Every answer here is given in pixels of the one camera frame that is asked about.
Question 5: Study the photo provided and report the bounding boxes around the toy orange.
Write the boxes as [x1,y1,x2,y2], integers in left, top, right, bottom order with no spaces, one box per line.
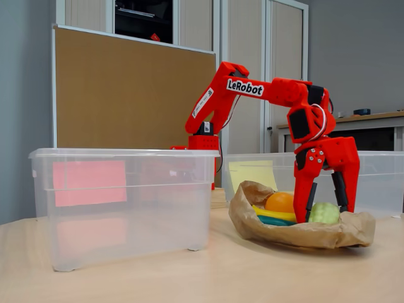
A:
[264,191,296,214]

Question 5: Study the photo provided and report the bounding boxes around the light green toy grapes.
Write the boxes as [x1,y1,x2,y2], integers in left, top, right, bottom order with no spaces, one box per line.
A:
[308,201,341,225]

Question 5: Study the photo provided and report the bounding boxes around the yellow toy banana bunch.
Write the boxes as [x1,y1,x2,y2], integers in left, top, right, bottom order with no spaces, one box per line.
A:
[251,204,297,223]

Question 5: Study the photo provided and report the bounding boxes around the clear plastic bin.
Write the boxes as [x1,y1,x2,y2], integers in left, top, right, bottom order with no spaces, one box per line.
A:
[28,147,221,272]
[220,150,404,218]

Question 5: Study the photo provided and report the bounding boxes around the wooden background desk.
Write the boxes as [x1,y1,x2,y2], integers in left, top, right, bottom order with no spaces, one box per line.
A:
[276,110,404,152]

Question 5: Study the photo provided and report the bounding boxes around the crumpled brown paper bag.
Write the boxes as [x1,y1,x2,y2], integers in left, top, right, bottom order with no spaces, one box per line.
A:
[227,180,377,249]

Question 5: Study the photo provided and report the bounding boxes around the yellow sticky note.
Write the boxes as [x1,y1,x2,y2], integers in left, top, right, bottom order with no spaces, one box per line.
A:
[229,160,278,192]

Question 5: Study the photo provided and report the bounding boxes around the wooden base block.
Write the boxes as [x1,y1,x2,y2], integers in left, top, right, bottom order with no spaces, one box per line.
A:
[210,187,229,210]

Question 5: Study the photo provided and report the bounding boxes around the grey metal cabinet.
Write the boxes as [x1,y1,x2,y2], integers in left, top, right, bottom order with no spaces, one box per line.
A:
[56,0,309,155]

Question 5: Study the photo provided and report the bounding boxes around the cork pin board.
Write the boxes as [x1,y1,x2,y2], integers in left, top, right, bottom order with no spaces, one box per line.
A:
[52,24,218,149]

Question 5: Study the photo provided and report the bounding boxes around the pink sticky note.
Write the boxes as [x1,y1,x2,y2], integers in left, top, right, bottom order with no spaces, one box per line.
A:
[52,160,128,208]

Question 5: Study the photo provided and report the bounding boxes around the black device in cabinet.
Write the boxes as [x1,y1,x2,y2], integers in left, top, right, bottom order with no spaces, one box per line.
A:
[114,0,174,44]

